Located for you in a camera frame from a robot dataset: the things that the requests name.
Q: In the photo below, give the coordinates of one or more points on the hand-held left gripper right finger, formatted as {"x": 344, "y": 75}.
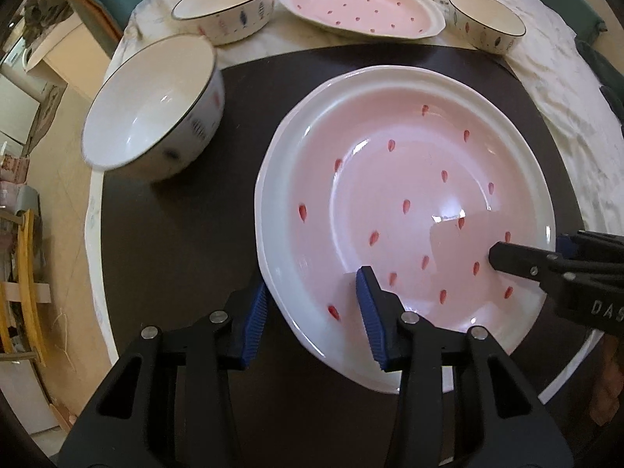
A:
{"x": 370, "y": 321}

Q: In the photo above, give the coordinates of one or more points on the large white bowl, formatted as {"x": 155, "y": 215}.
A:
{"x": 146, "y": 107}

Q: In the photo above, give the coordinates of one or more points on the grey plastic container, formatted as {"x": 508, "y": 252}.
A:
{"x": 27, "y": 200}

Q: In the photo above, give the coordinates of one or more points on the dark brown table mat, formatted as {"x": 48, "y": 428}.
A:
{"x": 195, "y": 253}

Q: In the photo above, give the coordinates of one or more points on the pink dotted plate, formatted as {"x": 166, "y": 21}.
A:
{"x": 360, "y": 5}
{"x": 390, "y": 180}

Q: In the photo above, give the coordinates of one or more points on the pink printed bag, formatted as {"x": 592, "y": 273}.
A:
{"x": 12, "y": 173}

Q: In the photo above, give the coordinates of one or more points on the small white patterned bowl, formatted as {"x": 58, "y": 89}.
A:
{"x": 482, "y": 14}

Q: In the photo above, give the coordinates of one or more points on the person's right forearm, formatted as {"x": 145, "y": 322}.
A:
{"x": 609, "y": 375}

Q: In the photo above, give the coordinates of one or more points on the pile of clothes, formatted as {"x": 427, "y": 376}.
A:
{"x": 46, "y": 5}

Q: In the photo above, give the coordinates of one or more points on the medium white patterned bowl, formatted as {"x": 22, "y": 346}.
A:
{"x": 219, "y": 2}

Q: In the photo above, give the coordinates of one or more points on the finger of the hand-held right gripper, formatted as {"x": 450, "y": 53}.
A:
{"x": 566, "y": 246}
{"x": 512, "y": 258}

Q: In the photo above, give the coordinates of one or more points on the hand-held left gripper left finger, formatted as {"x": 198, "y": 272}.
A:
{"x": 253, "y": 321}

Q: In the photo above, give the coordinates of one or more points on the white printed blanket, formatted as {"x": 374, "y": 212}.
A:
{"x": 560, "y": 83}

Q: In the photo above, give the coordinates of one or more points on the yellow wooden chair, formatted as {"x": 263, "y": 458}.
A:
{"x": 29, "y": 253}

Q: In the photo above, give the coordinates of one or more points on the white cabinet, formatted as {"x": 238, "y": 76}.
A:
{"x": 63, "y": 53}

